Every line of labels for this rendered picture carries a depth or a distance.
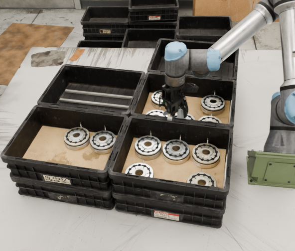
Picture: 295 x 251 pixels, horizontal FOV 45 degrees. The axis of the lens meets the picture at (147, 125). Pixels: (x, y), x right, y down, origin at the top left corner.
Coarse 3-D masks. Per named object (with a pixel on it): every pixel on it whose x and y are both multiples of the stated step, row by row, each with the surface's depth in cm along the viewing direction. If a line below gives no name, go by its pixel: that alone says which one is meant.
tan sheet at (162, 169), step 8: (224, 152) 136; (128, 160) 135; (136, 160) 135; (144, 160) 135; (152, 160) 135; (160, 160) 134; (224, 160) 133; (152, 168) 132; (160, 168) 132; (168, 168) 132; (176, 168) 131; (184, 168) 131; (192, 168) 131; (200, 168) 131; (216, 168) 131; (160, 176) 129; (168, 176) 129; (176, 176) 129; (184, 176) 128; (216, 176) 128
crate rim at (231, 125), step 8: (152, 72) 159; (144, 80) 155; (216, 80) 154; (224, 80) 153; (232, 80) 153; (232, 96) 145; (136, 104) 144; (232, 104) 141; (232, 112) 140; (176, 120) 136; (184, 120) 136; (192, 120) 135; (232, 120) 134
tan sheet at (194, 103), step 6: (150, 96) 163; (186, 96) 162; (150, 102) 160; (192, 102) 159; (198, 102) 159; (228, 102) 158; (144, 108) 157; (150, 108) 157; (180, 108) 156; (192, 108) 156; (198, 108) 156; (228, 108) 155; (168, 114) 154; (192, 114) 153; (198, 114) 153; (204, 114) 153; (222, 114) 152; (228, 114) 152; (222, 120) 149; (228, 120) 149
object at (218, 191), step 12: (144, 120) 137; (156, 120) 136; (120, 144) 128; (228, 144) 125; (228, 156) 121; (228, 168) 119; (120, 180) 119; (132, 180) 117; (144, 180) 116; (156, 180) 115; (168, 180) 115; (228, 180) 114; (204, 192) 113; (216, 192) 112; (228, 192) 112
